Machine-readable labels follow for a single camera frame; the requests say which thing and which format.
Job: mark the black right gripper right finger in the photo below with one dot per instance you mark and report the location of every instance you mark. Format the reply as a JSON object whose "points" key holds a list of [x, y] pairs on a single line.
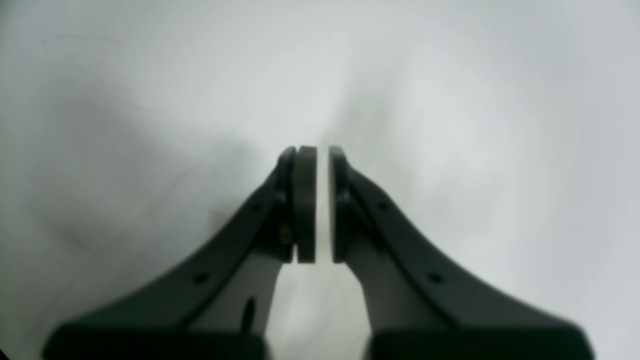
{"points": [[421, 305]]}

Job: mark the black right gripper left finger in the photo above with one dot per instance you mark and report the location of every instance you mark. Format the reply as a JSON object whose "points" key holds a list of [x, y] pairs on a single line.
{"points": [[215, 305]]}

